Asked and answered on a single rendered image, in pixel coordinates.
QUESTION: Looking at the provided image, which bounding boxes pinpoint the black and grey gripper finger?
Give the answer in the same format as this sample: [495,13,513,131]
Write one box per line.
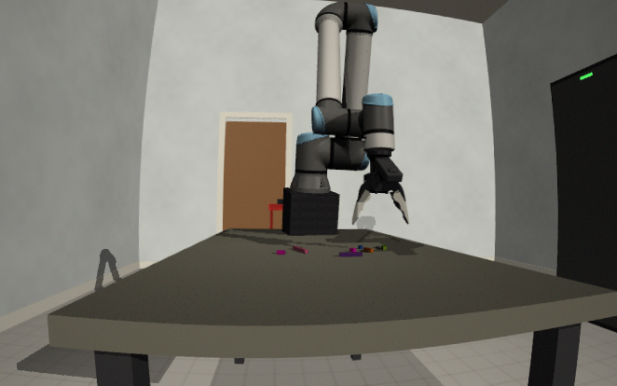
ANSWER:
[390,182,409,224]
[352,178,371,225]

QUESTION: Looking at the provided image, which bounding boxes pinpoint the pink rod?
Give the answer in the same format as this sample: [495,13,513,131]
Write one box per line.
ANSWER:
[293,246,309,254]

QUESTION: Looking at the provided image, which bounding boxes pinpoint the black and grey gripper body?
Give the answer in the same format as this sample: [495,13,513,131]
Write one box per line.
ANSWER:
[363,150,395,194]

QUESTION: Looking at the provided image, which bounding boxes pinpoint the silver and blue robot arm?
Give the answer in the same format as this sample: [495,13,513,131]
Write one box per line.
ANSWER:
[290,2,395,194]

